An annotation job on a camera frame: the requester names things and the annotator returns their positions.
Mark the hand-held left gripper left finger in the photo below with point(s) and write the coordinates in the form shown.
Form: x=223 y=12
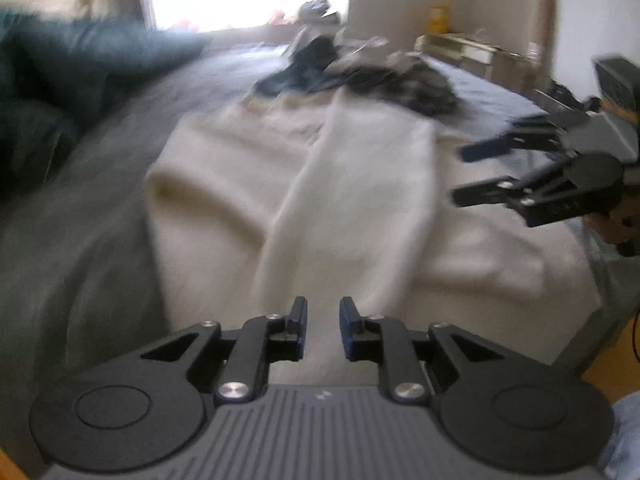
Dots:
x=300 y=330

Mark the dark cloth pile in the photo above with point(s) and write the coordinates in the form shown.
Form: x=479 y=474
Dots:
x=317 y=7

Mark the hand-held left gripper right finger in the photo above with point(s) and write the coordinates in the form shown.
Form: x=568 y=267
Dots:
x=346 y=332

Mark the person's right hand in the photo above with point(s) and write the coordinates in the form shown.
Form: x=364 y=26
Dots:
x=615 y=232

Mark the teal duvet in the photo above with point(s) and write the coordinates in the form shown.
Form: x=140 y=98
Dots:
x=90 y=60

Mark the teal garment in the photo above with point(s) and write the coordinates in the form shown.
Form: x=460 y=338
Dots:
x=285 y=82

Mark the person's jeans leg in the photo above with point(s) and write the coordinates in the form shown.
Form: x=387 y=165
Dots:
x=622 y=440

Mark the cream white towel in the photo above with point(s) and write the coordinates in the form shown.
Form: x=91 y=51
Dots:
x=360 y=200

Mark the wooden board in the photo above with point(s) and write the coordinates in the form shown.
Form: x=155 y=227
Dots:
x=547 y=25

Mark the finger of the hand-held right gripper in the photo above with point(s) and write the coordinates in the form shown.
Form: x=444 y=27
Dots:
x=480 y=194
x=487 y=149

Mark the yellow box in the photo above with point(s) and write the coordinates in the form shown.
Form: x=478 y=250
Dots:
x=439 y=19

